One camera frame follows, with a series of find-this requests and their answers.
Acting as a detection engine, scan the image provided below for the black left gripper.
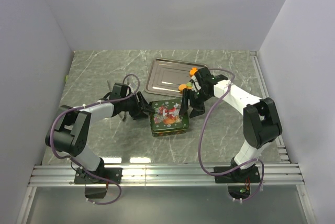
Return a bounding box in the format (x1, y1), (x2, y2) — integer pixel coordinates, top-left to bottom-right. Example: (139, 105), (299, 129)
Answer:
(121, 91), (154, 120)

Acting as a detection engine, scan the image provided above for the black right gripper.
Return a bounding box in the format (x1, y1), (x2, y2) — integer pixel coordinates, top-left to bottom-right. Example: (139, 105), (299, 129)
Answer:
(178, 88), (212, 119)

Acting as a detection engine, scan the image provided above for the gold tin lid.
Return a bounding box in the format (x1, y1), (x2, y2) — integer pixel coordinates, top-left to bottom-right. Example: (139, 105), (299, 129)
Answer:
(149, 98), (189, 128)

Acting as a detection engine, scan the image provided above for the green christmas cookie tin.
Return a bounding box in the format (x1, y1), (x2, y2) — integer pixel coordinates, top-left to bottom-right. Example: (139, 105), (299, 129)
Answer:
(151, 124), (188, 137)

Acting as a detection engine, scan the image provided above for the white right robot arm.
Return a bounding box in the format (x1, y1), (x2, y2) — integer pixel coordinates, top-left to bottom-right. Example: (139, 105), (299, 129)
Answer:
(179, 67), (282, 182)

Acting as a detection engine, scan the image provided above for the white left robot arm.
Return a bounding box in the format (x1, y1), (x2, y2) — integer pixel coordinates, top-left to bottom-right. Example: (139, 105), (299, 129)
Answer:
(45, 83), (154, 183)

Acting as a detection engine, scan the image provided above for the tan round sandwich cookie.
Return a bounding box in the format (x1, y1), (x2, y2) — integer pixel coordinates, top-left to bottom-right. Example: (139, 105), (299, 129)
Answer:
(178, 84), (187, 92)

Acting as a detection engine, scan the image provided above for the orange pineapple cookie top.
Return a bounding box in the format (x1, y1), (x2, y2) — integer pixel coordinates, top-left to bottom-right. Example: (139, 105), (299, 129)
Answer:
(189, 68), (197, 76)

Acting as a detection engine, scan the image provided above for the silver metal tray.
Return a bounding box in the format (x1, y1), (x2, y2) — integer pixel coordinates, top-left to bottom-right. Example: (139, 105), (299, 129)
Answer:
(145, 58), (206, 97)

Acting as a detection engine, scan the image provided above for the aluminium mounting rail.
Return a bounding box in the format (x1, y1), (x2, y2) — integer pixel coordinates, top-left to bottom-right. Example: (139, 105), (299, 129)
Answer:
(28, 163), (305, 187)

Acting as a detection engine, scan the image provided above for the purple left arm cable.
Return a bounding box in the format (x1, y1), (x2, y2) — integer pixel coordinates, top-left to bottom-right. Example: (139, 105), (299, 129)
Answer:
(51, 74), (141, 205)

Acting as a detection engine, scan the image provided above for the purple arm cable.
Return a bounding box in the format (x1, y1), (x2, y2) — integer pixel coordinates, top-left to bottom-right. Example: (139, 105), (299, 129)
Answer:
(51, 74), (141, 205)
(197, 68), (264, 202)

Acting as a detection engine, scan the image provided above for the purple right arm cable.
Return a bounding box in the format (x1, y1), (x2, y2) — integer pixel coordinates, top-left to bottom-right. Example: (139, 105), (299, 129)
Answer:
(197, 68), (264, 202)

